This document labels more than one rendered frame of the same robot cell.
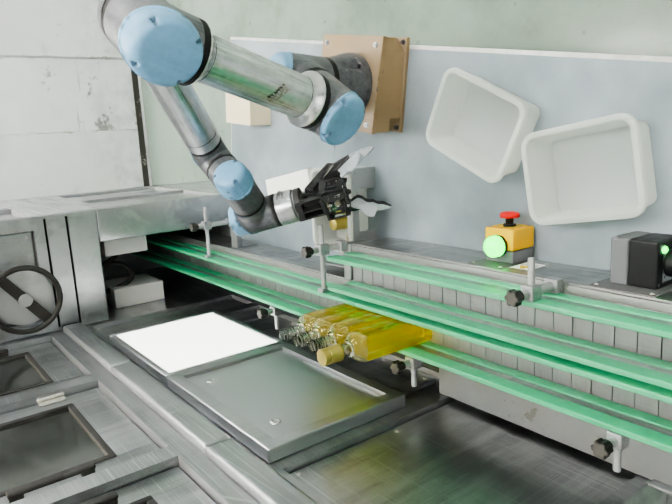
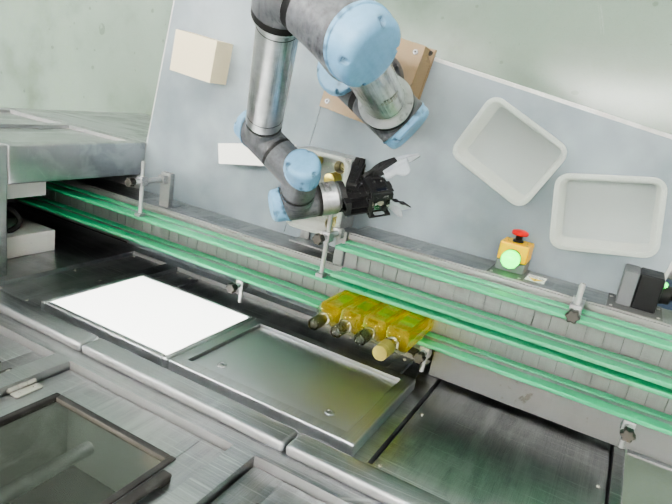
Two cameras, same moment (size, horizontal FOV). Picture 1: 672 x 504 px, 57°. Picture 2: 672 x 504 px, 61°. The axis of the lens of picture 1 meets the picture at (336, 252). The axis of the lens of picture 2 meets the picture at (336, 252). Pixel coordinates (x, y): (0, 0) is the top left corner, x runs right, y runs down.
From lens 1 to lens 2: 71 cm
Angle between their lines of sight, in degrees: 27
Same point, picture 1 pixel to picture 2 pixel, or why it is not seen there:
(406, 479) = (467, 462)
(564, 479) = (571, 452)
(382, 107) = not seen: hidden behind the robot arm
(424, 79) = (444, 93)
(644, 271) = (648, 299)
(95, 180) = not seen: outside the picture
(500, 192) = (505, 210)
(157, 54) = (367, 55)
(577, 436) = (567, 416)
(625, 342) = (630, 351)
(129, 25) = (352, 18)
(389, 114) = not seen: hidden behind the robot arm
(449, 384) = (442, 368)
